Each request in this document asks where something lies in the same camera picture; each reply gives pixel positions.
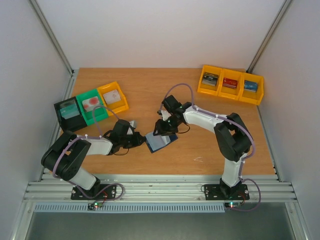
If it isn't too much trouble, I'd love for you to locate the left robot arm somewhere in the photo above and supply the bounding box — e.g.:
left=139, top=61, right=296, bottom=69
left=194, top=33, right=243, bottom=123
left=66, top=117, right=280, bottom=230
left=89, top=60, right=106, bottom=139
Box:
left=41, top=119, right=146, bottom=199

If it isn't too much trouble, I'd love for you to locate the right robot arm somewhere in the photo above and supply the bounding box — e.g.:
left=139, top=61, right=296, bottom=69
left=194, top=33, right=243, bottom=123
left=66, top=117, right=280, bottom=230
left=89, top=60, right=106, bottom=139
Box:
left=153, top=95, right=254, bottom=200

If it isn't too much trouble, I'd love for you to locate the white card stack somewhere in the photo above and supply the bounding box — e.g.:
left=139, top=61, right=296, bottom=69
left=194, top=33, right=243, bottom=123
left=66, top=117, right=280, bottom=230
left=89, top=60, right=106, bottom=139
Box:
left=102, top=89, right=121, bottom=105

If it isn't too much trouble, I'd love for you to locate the red spot card stack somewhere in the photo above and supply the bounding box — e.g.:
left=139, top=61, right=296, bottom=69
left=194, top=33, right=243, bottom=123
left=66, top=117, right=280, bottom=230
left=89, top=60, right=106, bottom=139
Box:
left=82, top=96, right=101, bottom=112

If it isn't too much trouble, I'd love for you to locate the black card stack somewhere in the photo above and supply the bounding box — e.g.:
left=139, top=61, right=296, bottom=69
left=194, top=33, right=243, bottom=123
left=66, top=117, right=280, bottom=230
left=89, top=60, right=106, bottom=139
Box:
left=201, top=72, right=219, bottom=87

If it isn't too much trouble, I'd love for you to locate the teal card stack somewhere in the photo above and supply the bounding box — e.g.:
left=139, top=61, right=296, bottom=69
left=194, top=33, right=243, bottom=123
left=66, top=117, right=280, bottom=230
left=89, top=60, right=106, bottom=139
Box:
left=59, top=103, right=80, bottom=120

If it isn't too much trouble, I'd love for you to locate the blue card stack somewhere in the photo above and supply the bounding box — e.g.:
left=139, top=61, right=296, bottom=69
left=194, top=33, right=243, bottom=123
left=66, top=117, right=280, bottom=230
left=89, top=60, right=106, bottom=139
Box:
left=244, top=80, right=259, bottom=93

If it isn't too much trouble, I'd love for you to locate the yellow bin left side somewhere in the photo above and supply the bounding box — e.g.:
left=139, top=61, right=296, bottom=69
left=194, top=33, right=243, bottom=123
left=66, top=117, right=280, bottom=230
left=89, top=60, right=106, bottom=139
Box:
left=97, top=81, right=129, bottom=116

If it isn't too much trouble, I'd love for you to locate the yellow bin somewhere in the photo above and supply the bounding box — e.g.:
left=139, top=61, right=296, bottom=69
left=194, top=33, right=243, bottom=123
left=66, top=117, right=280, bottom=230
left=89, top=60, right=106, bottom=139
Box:
left=218, top=68, right=244, bottom=101
left=238, top=72, right=264, bottom=106
left=197, top=65, right=223, bottom=96
left=97, top=81, right=129, bottom=116

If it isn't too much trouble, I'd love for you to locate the black bin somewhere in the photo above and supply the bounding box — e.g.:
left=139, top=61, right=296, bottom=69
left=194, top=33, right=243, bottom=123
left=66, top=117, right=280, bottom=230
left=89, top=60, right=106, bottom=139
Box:
left=54, top=97, right=87, bottom=132

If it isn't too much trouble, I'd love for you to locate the yellow bin far left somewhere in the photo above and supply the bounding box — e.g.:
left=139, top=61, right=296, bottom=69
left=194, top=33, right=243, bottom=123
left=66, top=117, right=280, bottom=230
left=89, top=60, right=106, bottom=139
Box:
left=197, top=65, right=223, bottom=96

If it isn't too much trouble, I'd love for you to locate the left controller board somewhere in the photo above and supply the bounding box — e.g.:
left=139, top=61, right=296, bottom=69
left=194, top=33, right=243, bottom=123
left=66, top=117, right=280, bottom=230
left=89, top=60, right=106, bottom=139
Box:
left=87, top=202, right=104, bottom=211

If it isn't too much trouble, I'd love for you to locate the controller board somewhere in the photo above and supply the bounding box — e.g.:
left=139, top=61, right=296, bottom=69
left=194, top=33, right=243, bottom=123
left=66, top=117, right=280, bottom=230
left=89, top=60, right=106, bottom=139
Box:
left=87, top=202, right=104, bottom=211
left=224, top=201, right=242, bottom=209

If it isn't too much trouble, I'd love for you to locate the yellow bin middle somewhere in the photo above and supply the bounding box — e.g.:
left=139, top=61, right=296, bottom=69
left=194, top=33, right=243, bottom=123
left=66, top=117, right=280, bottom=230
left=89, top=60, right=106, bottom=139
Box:
left=218, top=68, right=244, bottom=101

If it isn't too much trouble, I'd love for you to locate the yellow bin far right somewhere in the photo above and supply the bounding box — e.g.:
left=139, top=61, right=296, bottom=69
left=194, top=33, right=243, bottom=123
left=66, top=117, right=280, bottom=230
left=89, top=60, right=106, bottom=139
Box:
left=238, top=72, right=264, bottom=106

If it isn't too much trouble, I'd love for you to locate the right controller board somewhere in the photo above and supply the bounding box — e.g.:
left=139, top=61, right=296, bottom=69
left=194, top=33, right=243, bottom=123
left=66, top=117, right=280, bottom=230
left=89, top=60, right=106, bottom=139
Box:
left=224, top=201, right=242, bottom=209

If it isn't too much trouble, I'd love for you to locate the right corner aluminium profile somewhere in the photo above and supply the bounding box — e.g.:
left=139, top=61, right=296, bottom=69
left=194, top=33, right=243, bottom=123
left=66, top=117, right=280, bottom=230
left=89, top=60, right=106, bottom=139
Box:
left=246, top=0, right=294, bottom=74

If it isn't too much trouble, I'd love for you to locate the corner aluminium profile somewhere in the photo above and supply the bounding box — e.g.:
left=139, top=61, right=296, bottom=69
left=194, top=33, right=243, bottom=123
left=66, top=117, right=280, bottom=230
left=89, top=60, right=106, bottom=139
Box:
left=29, top=0, right=76, bottom=83
left=246, top=0, right=294, bottom=74

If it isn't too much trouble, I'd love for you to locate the left corner aluminium profile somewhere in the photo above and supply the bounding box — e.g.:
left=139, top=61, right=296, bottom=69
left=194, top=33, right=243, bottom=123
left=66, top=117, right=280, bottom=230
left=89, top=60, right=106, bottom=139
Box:
left=29, top=0, right=76, bottom=83

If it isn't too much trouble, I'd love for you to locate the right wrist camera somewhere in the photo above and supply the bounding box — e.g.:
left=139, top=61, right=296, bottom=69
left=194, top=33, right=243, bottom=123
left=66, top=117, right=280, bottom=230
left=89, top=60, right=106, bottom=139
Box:
left=157, top=110, right=171, bottom=121

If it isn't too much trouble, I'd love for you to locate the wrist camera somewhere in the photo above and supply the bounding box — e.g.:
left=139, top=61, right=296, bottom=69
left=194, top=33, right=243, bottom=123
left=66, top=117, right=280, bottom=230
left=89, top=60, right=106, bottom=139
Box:
left=129, top=120, right=137, bottom=129
left=157, top=110, right=171, bottom=121

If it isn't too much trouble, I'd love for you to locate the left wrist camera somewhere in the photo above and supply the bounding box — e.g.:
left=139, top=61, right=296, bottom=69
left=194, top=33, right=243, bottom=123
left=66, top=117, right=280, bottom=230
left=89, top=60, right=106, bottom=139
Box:
left=129, top=120, right=137, bottom=129

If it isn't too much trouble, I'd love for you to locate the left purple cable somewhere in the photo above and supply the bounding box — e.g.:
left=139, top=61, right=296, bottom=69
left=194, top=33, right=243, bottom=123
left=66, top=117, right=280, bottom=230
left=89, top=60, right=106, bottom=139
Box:
left=51, top=105, right=126, bottom=201

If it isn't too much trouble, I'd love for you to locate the purple cable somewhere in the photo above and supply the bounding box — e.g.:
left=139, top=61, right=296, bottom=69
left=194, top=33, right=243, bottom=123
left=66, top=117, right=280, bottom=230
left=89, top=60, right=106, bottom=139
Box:
left=157, top=83, right=256, bottom=183
left=51, top=105, right=126, bottom=201

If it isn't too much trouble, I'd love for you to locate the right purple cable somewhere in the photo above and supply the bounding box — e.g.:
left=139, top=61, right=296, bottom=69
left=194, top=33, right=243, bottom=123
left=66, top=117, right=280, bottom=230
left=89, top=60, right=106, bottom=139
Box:
left=157, top=83, right=256, bottom=183

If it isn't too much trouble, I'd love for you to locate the grey slotted cable duct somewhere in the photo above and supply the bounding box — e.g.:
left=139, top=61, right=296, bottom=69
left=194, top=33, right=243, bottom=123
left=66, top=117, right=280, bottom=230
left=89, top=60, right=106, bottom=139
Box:
left=34, top=202, right=225, bottom=214

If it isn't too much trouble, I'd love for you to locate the aluminium rail base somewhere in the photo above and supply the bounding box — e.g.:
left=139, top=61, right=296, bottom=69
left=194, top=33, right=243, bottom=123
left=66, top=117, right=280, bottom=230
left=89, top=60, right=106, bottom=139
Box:
left=23, top=172, right=297, bottom=203

